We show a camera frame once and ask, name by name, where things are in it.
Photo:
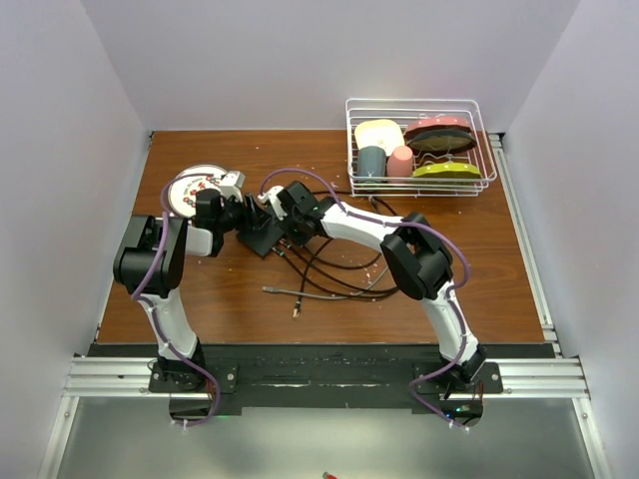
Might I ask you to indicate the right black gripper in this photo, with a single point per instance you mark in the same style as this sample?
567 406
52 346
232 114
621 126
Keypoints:
299 239

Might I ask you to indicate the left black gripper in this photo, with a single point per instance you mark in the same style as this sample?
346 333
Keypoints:
254 216

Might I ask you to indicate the black network switch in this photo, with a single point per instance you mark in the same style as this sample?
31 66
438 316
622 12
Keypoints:
262 239

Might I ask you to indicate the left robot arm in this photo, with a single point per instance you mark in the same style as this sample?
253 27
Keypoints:
150 262

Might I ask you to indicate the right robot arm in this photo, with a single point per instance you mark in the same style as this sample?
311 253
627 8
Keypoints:
425 265

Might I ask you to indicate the round white patterned plate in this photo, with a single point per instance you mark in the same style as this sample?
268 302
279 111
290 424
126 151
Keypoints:
182 192

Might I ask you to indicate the dark grey cup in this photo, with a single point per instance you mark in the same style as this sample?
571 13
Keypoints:
370 164

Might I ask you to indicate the pink cup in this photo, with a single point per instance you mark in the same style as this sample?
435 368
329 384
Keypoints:
399 165

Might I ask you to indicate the cream yellow plate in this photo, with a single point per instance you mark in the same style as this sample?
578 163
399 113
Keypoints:
382 133

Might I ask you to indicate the olive green bowl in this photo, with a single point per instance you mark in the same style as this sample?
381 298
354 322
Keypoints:
447 171

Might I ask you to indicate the black brown bowl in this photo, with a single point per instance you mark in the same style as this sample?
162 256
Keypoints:
442 142

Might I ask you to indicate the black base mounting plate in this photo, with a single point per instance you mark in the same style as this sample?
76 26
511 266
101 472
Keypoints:
372 376

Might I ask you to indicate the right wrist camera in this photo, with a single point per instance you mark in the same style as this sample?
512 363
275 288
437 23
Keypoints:
270 198

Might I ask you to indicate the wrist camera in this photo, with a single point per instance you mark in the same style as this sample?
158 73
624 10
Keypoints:
230 185
270 198

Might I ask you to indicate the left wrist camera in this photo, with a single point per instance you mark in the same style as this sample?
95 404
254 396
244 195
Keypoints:
230 185

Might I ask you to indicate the white wire dish rack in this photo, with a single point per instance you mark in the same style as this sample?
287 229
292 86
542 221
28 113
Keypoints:
403 112

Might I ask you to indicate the aluminium frame rail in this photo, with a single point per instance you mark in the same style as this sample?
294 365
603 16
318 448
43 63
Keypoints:
540 425

